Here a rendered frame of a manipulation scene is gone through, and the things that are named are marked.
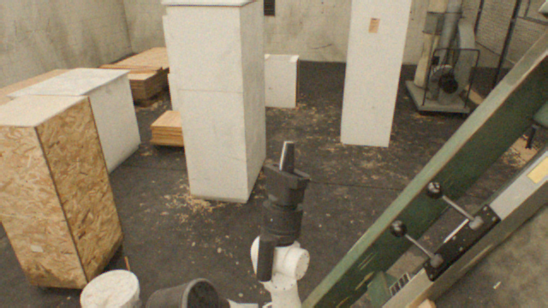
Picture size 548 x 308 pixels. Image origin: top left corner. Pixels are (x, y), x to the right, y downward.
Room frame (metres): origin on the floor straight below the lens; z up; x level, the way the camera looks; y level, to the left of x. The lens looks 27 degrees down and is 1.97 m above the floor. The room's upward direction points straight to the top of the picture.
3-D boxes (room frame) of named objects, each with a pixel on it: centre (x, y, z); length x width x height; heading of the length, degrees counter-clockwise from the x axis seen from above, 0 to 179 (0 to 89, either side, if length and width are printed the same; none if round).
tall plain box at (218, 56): (3.20, 0.47, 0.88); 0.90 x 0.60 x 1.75; 170
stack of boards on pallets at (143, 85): (6.61, 2.33, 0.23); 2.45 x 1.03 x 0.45; 170
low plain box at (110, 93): (3.52, 2.04, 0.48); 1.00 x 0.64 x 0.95; 170
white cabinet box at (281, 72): (5.60, -0.04, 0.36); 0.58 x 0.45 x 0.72; 80
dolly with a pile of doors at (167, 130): (4.09, 1.24, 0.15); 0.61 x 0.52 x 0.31; 170
